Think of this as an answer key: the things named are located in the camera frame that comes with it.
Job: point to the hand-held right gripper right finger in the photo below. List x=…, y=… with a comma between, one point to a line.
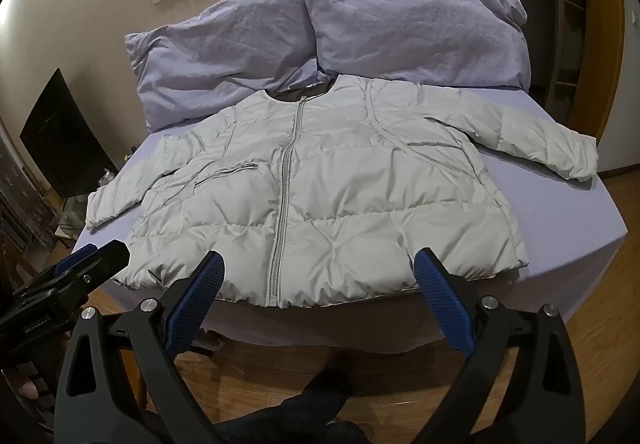
x=445, y=305

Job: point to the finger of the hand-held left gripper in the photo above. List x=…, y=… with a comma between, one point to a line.
x=75, y=259
x=102, y=261

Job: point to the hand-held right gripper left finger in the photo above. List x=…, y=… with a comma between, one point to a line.
x=192, y=305

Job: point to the cream puffer jacket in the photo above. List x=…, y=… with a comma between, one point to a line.
x=320, y=184

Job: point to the person's left hand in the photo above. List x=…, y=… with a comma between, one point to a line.
x=25, y=386

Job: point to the bedside clutter of bottles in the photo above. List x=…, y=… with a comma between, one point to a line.
x=75, y=216

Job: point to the black flat screen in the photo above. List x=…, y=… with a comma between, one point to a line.
x=65, y=138

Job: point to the bed with lilac sheet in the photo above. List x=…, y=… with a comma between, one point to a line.
x=560, y=234

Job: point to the person's dark trouser leg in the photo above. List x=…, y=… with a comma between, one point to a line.
x=310, y=404

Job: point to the wide lilac pillow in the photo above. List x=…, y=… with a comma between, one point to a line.
x=215, y=53

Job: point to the square lilac pillow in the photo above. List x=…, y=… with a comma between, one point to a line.
x=410, y=23

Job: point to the dark wardrobe shelves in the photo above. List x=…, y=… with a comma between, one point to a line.
x=565, y=23

